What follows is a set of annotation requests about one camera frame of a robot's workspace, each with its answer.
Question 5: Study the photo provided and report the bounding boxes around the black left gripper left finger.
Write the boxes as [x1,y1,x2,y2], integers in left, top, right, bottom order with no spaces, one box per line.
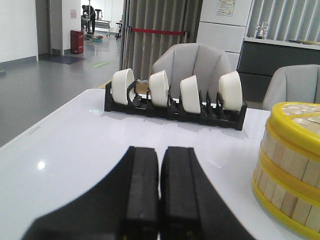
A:
[22,146,159,240]

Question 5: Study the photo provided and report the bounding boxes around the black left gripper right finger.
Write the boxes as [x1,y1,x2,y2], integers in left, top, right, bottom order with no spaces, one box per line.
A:
[160,146,253,240]

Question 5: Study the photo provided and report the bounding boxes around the yellow rimmed woven bamboo lid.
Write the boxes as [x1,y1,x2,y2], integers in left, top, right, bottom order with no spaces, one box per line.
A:
[266,101,320,157]

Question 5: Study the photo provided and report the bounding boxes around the black dish rack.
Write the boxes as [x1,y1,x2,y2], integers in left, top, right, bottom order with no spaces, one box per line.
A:
[104,81,248,131]

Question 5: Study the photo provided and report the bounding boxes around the bamboo steamer tier yellow rims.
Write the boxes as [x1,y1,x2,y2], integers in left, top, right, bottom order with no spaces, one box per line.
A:
[252,163,320,240]

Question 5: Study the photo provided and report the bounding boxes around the white bowl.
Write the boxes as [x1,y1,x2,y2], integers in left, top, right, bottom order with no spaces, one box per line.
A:
[218,71,243,112]
[111,68,135,105]
[180,75,201,114]
[148,70,169,108]

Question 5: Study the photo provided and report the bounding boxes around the white bowl far left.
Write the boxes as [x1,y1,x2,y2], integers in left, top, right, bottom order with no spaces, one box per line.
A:
[111,68,135,105]

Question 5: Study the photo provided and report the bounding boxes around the white bowl far right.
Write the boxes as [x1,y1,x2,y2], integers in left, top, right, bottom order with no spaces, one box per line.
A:
[218,71,243,112]

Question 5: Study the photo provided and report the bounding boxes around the grey chair left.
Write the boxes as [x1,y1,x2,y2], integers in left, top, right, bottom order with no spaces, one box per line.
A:
[151,43,232,103]

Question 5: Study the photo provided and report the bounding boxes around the grey chair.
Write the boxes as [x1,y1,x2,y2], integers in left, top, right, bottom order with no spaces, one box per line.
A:
[262,64,320,111]
[151,43,232,103]

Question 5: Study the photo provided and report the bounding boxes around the grey chair right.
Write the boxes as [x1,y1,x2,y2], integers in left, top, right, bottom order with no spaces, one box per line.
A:
[262,64,320,111]

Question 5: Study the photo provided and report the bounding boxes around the dark sideboard counter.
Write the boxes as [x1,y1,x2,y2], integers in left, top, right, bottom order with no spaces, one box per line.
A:
[236,37,320,103]

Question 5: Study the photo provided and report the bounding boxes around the red bin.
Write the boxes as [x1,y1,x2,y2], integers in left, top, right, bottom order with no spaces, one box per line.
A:
[70,30,84,54]

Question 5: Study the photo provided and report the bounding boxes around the red barrier tape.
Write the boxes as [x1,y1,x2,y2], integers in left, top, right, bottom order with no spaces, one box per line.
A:
[128,26,186,36]

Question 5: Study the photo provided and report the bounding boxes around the white cabinet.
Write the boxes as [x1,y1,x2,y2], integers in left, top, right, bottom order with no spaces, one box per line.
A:
[196,0,252,71]

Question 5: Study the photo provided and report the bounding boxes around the person in background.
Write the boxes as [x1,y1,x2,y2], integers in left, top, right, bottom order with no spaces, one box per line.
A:
[82,5,96,34]

